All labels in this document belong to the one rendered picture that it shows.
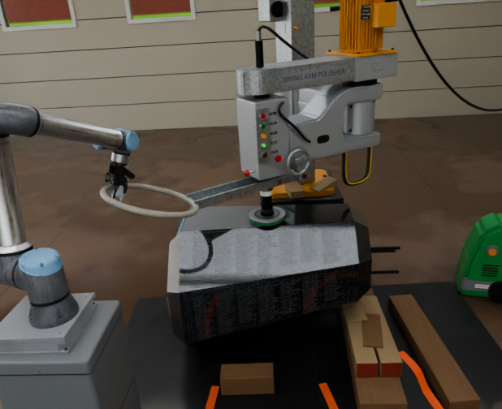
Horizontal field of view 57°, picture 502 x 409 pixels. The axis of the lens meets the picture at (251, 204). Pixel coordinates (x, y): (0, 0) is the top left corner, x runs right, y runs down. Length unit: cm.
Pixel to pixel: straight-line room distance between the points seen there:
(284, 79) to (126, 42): 668
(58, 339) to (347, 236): 157
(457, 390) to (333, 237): 102
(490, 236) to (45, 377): 279
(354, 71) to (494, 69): 682
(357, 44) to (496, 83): 685
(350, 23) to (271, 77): 59
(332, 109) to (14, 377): 196
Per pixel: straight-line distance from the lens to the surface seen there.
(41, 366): 200
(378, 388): 272
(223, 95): 869
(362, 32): 272
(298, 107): 323
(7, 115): 189
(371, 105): 283
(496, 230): 354
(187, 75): 873
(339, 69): 262
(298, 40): 325
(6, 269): 207
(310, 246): 262
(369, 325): 292
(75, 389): 202
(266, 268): 258
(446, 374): 290
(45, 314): 200
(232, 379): 274
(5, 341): 205
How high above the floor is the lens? 202
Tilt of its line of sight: 23 degrees down
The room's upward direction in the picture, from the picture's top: 4 degrees counter-clockwise
